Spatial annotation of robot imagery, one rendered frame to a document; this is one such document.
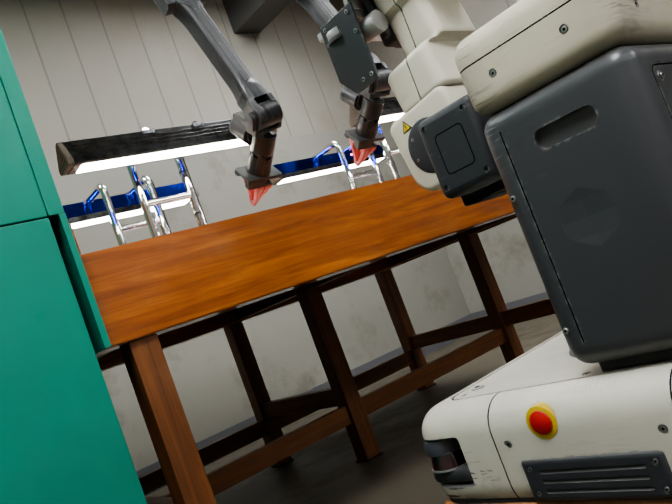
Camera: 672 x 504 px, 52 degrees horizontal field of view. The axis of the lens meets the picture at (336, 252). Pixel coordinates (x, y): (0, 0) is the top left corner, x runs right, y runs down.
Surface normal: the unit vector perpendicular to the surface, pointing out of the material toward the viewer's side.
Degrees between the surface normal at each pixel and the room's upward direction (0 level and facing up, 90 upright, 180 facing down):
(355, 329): 90
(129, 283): 90
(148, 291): 90
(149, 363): 90
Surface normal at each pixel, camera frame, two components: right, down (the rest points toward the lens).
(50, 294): 0.56, -0.27
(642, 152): -0.72, 0.22
